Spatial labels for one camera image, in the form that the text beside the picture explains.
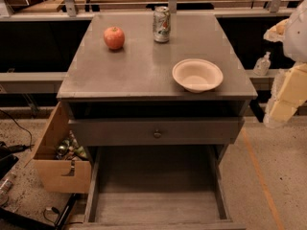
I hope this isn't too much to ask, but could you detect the closed grey top drawer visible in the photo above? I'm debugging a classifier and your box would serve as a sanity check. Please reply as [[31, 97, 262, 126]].
[[69, 117, 244, 147]]

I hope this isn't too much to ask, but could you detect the white paper bowl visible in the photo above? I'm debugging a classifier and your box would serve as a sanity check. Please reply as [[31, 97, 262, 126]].
[[172, 58, 224, 93]]

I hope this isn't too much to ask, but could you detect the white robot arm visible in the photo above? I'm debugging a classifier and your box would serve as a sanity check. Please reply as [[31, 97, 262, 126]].
[[263, 0, 307, 128]]

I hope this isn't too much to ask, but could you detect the black cable on floor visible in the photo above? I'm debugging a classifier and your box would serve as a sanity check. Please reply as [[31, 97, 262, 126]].
[[0, 108, 35, 151]]

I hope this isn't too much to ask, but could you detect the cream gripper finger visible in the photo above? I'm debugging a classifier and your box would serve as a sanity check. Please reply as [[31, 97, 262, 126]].
[[264, 19, 288, 42], [263, 63, 307, 127]]

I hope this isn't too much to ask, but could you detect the metal shelf rail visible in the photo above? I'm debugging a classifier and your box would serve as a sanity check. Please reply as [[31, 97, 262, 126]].
[[0, 0, 303, 21]]

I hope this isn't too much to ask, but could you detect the grey wooden drawer cabinet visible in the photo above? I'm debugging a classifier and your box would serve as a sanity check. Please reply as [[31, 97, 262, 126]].
[[56, 12, 259, 230]]

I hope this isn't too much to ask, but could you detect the cardboard box with items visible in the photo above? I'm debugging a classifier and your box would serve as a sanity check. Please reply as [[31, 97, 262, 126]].
[[33, 103, 91, 194]]

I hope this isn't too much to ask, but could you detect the red apple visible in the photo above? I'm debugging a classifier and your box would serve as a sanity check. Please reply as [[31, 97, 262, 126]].
[[104, 27, 125, 50]]

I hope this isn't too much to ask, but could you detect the black equipment on floor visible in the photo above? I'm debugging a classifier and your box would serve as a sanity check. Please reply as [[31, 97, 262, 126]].
[[0, 142, 18, 179]]

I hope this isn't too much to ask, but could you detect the clear sanitizer pump bottle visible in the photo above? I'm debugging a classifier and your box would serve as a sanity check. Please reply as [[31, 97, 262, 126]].
[[253, 52, 271, 76]]

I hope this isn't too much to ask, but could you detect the open grey middle drawer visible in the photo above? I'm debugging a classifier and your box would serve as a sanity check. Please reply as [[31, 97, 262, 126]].
[[71, 146, 246, 230]]

